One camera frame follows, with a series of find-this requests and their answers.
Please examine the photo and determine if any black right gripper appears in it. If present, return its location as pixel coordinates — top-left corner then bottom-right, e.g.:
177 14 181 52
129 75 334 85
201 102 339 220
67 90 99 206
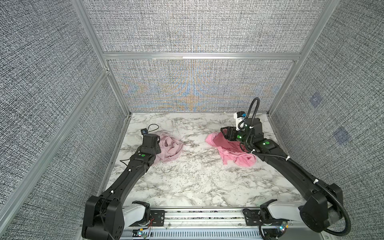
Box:
220 126 254 148

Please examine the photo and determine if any pale pink cloth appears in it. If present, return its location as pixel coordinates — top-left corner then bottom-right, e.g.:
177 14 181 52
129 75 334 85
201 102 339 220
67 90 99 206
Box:
154 133 184 165

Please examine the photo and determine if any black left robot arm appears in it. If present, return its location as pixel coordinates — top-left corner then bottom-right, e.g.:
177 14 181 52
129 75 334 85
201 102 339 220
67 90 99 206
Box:
82 134 161 240

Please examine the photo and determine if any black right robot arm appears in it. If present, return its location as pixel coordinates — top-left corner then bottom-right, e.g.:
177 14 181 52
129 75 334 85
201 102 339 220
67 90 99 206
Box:
221 119 352 236

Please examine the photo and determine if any dark red cloth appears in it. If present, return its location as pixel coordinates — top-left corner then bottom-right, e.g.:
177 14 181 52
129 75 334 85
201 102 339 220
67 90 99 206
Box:
218 133 245 153

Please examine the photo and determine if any bright pink cloth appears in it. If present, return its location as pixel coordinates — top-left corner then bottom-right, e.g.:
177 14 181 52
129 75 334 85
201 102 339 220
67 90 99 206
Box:
205 132 258 168

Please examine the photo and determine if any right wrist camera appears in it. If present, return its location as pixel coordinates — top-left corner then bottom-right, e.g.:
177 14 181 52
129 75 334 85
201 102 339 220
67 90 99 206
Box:
234 111 247 131

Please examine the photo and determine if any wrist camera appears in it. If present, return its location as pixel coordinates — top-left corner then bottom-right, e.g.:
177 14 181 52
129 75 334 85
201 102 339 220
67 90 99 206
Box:
141 129 149 136
234 111 247 131

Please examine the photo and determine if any black corrugated cable conduit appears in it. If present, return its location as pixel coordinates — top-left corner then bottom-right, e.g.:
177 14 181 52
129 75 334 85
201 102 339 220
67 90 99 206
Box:
238 97 352 237

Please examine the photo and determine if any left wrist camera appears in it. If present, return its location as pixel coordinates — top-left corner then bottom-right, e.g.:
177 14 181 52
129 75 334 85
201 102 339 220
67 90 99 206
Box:
141 129 149 136

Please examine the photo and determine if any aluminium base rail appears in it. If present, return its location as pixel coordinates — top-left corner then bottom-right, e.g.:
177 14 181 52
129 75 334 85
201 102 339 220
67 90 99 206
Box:
76 206 337 240

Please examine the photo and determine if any aluminium horizontal frame bar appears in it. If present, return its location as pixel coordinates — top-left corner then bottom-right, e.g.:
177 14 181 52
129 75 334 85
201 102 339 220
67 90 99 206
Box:
102 52 302 61

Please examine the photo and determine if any aluminium frame post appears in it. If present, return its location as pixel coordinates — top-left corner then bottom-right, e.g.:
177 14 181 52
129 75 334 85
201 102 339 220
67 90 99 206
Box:
72 0 132 117
267 0 340 117

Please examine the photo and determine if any left aluminium frame post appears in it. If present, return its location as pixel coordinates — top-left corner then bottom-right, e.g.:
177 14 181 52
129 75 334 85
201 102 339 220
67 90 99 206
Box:
72 0 132 117

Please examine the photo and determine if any left diagonal frame bar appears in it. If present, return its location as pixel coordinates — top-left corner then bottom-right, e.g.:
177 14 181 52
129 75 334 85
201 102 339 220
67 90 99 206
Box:
1 69 108 232

